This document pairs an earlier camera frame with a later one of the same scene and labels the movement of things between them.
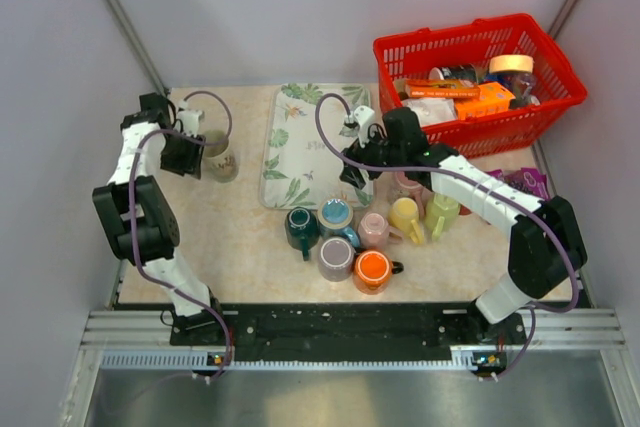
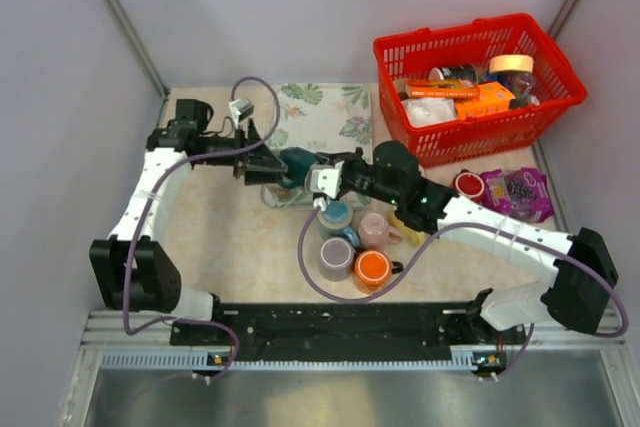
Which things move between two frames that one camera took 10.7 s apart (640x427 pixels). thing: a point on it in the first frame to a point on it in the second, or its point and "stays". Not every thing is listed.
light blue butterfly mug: [334, 219] stays
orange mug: [373, 270] stays
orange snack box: [494, 98] stays
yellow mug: [404, 218] stays
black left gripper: [190, 165] to [260, 159]
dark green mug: [303, 228] to [299, 161]
